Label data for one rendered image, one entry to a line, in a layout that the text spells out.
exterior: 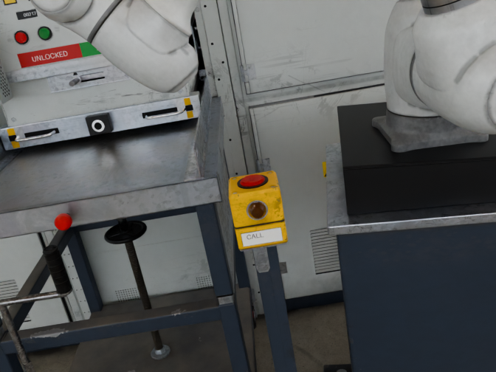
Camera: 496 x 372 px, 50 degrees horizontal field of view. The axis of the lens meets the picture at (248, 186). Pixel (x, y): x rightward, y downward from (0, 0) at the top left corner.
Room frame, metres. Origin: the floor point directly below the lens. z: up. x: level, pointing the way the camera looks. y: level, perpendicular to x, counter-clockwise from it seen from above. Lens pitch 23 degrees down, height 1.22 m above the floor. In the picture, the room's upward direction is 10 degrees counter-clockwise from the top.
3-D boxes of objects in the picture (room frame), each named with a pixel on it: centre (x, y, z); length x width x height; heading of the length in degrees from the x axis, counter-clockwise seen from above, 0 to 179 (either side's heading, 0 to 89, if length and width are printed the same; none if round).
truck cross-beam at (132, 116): (1.40, 0.35, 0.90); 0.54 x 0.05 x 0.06; 88
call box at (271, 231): (0.77, -0.01, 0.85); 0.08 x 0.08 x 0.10; 88
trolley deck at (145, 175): (1.31, 0.35, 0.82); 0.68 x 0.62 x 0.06; 178
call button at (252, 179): (0.77, -0.01, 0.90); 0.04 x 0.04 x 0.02
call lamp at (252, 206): (0.73, -0.01, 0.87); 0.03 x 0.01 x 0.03; 88
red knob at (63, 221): (0.95, 0.37, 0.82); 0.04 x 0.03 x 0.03; 178
